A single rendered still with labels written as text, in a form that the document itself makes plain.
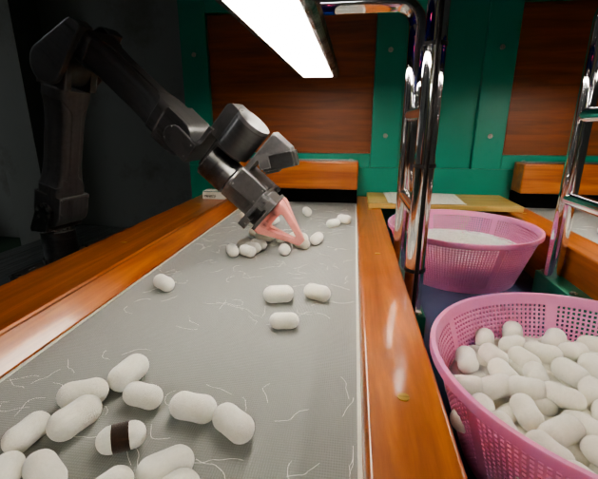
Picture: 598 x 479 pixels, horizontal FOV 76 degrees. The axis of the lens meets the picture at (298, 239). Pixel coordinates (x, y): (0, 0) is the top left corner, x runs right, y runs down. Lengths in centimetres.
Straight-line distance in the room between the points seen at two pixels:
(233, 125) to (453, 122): 62
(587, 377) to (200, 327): 36
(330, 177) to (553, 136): 55
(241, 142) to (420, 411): 44
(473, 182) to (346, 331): 74
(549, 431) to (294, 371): 19
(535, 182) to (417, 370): 79
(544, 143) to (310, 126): 57
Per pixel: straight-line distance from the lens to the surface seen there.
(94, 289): 53
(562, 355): 45
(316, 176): 98
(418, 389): 31
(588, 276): 69
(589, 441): 35
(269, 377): 35
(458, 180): 107
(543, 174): 107
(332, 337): 40
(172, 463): 27
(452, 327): 42
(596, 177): 112
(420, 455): 26
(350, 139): 104
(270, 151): 60
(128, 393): 33
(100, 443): 30
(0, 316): 49
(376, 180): 104
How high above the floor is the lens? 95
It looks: 17 degrees down
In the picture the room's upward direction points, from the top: straight up
